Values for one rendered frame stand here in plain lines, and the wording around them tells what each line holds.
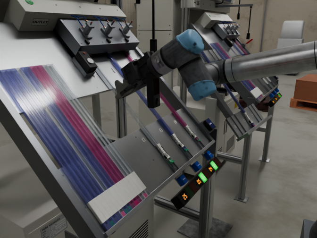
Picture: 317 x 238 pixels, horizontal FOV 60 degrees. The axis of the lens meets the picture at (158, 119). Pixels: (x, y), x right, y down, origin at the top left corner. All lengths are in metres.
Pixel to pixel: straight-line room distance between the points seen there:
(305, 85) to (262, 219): 3.03
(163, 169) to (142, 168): 0.09
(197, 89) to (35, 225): 0.64
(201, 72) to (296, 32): 7.41
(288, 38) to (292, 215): 6.42
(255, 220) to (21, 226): 1.45
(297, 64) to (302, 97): 3.92
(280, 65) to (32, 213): 0.87
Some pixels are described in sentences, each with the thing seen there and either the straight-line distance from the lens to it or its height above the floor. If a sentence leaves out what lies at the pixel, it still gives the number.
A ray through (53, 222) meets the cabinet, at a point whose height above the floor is 0.57.
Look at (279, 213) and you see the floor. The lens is 2.11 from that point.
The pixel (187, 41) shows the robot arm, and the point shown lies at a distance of 0.78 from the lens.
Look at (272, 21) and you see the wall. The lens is 10.95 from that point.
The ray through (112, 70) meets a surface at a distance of 1.09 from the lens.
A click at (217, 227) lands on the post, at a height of 0.01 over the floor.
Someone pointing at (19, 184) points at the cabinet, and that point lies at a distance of 1.19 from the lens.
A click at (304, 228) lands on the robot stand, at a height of 0.55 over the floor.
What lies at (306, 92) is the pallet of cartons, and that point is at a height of 0.26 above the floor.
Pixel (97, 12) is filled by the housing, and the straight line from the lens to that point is 1.19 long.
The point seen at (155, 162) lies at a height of 0.76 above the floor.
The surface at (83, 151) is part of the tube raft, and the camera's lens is 0.77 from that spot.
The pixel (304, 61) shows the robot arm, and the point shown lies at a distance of 0.83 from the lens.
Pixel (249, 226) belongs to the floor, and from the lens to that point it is 1.94.
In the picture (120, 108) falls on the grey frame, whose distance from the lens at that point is 1.44.
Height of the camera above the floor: 1.18
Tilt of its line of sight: 18 degrees down
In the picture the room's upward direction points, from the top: straight up
